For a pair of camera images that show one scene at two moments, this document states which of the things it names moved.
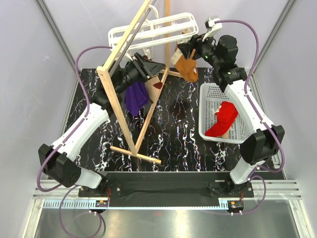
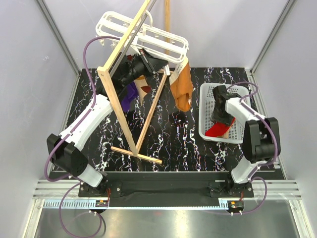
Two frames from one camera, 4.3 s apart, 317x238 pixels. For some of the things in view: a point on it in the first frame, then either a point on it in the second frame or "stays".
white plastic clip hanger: (156, 31) -> (152, 43)
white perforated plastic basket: (210, 96) stays
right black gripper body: (201, 47) -> (219, 115)
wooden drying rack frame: (104, 70) stays
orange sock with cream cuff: (187, 67) -> (181, 86)
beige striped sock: (153, 86) -> (143, 88)
